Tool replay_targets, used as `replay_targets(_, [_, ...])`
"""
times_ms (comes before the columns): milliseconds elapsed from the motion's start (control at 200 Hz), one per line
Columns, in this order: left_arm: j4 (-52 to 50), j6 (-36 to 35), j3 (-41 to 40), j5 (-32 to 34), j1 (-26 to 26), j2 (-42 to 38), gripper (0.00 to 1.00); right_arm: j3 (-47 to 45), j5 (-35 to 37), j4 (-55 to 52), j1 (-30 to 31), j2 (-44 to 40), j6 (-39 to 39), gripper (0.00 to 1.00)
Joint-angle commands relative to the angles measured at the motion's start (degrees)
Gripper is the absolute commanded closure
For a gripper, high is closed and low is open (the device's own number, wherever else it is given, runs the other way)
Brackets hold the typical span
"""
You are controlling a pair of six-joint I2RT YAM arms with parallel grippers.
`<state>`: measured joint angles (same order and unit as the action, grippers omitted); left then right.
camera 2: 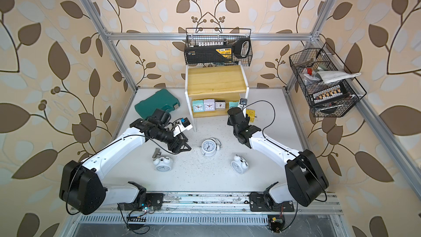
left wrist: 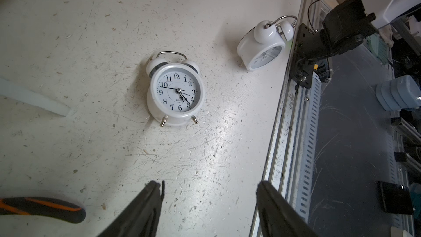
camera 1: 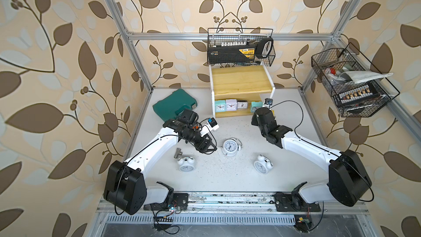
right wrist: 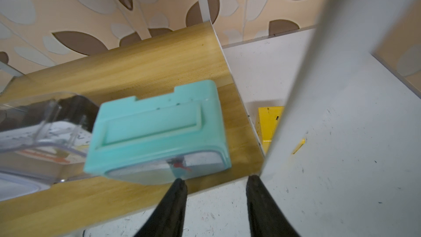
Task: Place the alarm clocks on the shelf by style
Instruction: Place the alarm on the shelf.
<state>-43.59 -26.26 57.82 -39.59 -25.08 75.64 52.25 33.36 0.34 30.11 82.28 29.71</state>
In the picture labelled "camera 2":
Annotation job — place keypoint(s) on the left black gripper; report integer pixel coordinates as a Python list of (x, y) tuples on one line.
[(175, 148)]

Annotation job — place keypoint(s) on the white twin-bell clock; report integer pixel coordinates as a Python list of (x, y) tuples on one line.
[(163, 164), (239, 164), (210, 146)]

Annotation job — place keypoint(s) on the mint square alarm clock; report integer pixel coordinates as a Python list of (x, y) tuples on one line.
[(198, 106)]

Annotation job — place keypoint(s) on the lilac square alarm clock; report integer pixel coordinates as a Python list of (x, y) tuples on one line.
[(209, 105)]

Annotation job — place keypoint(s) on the transparent grey square clock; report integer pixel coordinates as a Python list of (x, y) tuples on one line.
[(220, 104)]

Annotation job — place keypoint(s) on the small mint square clock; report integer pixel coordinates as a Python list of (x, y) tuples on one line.
[(233, 104)]

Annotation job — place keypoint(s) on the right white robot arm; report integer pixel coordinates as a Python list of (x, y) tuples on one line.
[(305, 179)]

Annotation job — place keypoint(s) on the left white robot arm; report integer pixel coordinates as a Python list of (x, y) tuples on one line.
[(82, 184)]

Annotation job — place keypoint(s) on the wooden two-tier shelf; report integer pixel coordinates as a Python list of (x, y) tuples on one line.
[(228, 83)]

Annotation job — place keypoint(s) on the green plastic tool case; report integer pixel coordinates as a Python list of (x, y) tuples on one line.
[(162, 99)]

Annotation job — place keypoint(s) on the yellow sticky note pad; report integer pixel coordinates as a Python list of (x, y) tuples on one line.
[(251, 114)]

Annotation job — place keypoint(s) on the drill bit set box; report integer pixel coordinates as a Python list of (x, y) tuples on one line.
[(331, 94)]

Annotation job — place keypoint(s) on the white folded paper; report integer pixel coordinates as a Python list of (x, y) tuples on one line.
[(334, 76)]

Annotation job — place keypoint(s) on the small metal bracket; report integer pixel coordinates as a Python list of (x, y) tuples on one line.
[(157, 153)]

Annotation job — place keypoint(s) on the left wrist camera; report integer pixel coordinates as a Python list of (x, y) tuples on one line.
[(181, 125)]

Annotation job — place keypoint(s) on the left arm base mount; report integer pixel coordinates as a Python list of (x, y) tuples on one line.
[(144, 201)]

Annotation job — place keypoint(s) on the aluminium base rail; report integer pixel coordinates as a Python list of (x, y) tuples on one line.
[(201, 208)]

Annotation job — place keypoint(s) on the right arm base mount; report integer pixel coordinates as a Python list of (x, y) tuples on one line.
[(263, 202)]

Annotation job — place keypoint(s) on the back wire basket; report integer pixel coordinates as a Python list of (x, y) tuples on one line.
[(195, 35)]

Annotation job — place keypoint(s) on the wire basket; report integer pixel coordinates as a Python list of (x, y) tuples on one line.
[(195, 35), (306, 63)]

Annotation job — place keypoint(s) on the right wire basket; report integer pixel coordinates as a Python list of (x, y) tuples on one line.
[(306, 63)]

